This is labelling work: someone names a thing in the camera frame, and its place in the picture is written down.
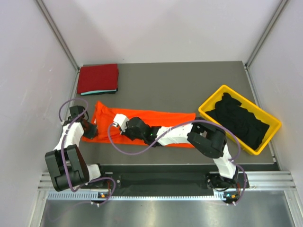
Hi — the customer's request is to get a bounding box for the purple cable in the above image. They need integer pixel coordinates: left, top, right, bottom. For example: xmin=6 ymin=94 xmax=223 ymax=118
xmin=107 ymin=119 xmax=248 ymax=205
xmin=47 ymin=98 xmax=117 ymax=220

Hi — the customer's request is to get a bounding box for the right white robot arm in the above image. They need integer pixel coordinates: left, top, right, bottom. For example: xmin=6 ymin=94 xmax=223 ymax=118
xmin=121 ymin=117 xmax=239 ymax=188

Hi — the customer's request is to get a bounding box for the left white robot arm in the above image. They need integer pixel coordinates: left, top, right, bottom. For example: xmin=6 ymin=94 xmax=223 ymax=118
xmin=45 ymin=105 xmax=107 ymax=192

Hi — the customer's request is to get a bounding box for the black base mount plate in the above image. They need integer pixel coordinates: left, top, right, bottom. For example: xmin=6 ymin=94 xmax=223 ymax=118
xmin=94 ymin=165 xmax=249 ymax=196

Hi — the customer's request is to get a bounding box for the yellow plastic bin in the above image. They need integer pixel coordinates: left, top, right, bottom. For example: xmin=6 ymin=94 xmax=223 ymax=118
xmin=198 ymin=85 xmax=282 ymax=156

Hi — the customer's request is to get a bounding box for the left aluminium frame post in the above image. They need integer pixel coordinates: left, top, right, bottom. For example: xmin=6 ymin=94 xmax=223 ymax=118
xmin=34 ymin=0 xmax=80 ymax=71

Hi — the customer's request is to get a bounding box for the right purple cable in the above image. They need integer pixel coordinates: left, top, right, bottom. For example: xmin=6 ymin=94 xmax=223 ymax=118
xmin=107 ymin=119 xmax=248 ymax=205

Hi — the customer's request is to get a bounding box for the orange t shirt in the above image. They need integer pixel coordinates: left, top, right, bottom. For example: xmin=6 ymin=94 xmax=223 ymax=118
xmin=82 ymin=101 xmax=196 ymax=143

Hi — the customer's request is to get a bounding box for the grey slotted cable duct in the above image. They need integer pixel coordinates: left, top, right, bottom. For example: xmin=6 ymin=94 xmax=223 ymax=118
xmin=47 ymin=191 xmax=236 ymax=201

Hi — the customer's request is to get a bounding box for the folded teal t shirt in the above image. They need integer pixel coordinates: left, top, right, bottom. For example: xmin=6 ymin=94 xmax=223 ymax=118
xmin=80 ymin=89 xmax=118 ymax=96

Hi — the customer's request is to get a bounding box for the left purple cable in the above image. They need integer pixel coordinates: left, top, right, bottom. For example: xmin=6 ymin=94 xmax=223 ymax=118
xmin=47 ymin=98 xmax=117 ymax=220

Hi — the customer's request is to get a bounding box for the black t shirt in bin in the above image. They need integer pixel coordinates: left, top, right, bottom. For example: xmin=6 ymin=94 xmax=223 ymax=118
xmin=206 ymin=92 xmax=269 ymax=150

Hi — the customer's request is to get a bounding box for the aluminium frame post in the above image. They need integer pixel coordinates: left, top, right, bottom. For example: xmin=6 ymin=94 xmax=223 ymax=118
xmin=244 ymin=0 xmax=290 ymax=70
xmin=34 ymin=0 xmax=80 ymax=71

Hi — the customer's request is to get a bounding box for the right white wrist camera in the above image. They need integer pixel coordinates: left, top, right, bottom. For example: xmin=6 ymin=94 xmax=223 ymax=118
xmin=113 ymin=113 xmax=129 ymax=132

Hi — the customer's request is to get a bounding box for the right aluminium frame post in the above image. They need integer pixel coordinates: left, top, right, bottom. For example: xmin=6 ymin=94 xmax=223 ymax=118
xmin=244 ymin=0 xmax=290 ymax=70

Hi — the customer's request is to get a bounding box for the folded red t shirt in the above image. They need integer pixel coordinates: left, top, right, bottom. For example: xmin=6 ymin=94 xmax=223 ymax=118
xmin=77 ymin=64 xmax=119 ymax=94

